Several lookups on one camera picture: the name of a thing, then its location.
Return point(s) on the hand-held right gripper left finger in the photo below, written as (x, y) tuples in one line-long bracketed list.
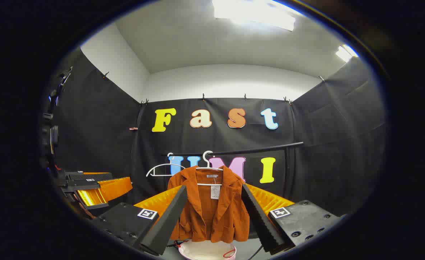
[(163, 224)]

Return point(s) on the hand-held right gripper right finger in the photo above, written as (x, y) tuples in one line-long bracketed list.
[(261, 220)]

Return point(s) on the white plastic hanger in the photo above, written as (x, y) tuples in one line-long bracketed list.
[(162, 167), (207, 164)]

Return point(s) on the white pink laundry hamper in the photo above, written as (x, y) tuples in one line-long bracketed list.
[(207, 251)]

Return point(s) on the black backdrop cloth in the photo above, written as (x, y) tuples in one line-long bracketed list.
[(324, 144)]

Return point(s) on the black clothes rack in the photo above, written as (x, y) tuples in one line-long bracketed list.
[(255, 148)]

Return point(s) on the large ceiling light panel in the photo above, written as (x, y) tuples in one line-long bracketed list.
[(255, 14)]

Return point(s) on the small ceiling light panel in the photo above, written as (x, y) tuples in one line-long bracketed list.
[(346, 53)]

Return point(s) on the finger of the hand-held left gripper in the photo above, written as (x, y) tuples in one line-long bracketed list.
[(80, 185), (90, 176)]

